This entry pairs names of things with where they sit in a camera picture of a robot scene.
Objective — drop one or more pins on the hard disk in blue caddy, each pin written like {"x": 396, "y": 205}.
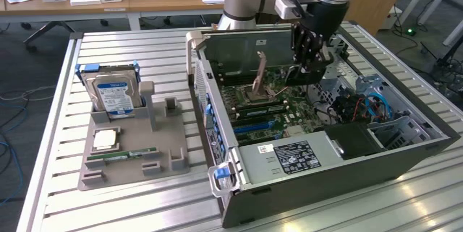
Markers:
{"x": 112, "y": 93}

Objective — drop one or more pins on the blue expansion slot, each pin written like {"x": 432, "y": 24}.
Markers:
{"x": 252, "y": 128}

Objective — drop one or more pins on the slotted metal disk bay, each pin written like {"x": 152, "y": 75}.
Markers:
{"x": 398, "y": 134}

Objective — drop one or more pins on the metal socket cover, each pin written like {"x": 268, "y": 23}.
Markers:
{"x": 272, "y": 81}

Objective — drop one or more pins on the open grey PC case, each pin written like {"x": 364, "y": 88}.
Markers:
{"x": 326, "y": 196}

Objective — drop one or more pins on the grey plastic parts rack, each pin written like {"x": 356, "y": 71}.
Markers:
{"x": 133, "y": 134}

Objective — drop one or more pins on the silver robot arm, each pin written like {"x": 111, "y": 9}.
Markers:
{"x": 241, "y": 1}

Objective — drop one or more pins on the CPU socket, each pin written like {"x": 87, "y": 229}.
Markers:
{"x": 245, "y": 95}

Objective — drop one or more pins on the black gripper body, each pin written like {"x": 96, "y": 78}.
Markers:
{"x": 331, "y": 18}

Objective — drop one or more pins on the black wheeled desk leg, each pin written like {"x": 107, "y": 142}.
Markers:
{"x": 43, "y": 30}

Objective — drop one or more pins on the flat white box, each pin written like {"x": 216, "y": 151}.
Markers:
{"x": 84, "y": 2}

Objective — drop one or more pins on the green RAM stick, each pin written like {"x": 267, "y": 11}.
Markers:
{"x": 119, "y": 155}

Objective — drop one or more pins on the silver CPU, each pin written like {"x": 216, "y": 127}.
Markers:
{"x": 104, "y": 140}

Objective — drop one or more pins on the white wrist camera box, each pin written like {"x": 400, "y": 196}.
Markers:
{"x": 283, "y": 7}

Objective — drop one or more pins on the wooden desk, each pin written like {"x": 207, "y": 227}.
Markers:
{"x": 43, "y": 8}

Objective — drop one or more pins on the silver chipset heat sink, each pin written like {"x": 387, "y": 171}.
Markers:
{"x": 296, "y": 131}

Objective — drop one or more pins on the black power connector cluster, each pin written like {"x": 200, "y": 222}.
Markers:
{"x": 342, "y": 108}

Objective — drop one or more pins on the power strip with green light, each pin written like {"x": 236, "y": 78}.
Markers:
{"x": 410, "y": 30}

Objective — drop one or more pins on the perforated metal disk bay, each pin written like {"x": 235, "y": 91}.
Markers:
{"x": 336, "y": 80}

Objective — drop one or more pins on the RAM stick with white label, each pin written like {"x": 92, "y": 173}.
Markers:
{"x": 260, "y": 110}

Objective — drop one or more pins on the grey power supply unit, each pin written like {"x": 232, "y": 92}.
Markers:
{"x": 260, "y": 167}

